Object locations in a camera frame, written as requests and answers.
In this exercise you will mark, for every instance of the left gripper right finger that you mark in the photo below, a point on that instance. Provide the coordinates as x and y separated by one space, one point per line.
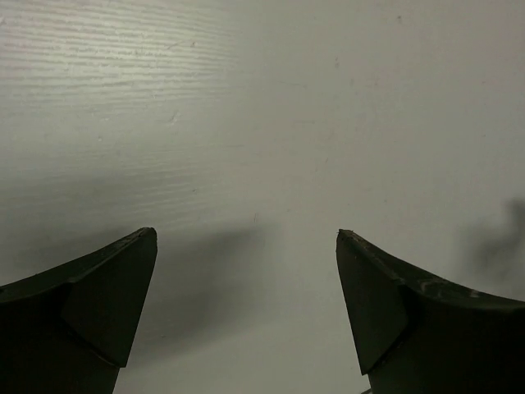
415 332

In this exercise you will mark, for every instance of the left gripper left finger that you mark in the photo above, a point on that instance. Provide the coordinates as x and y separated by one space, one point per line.
70 329

